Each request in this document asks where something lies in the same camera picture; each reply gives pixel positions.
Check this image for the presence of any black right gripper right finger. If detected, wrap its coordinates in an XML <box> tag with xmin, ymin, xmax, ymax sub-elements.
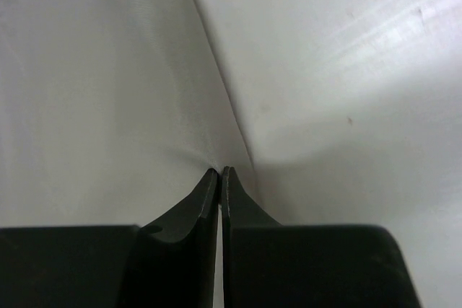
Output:
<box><xmin>221</xmin><ymin>167</ymin><xmax>421</xmax><ymax>307</ymax></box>

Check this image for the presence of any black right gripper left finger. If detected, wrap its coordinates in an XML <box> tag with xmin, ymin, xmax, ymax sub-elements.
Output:
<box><xmin>1</xmin><ymin>169</ymin><xmax>219</xmax><ymax>307</ymax></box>

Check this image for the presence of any grey cloth napkin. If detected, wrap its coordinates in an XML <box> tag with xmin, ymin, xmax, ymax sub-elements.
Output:
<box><xmin>1</xmin><ymin>0</ymin><xmax>255</xmax><ymax>226</ymax></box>

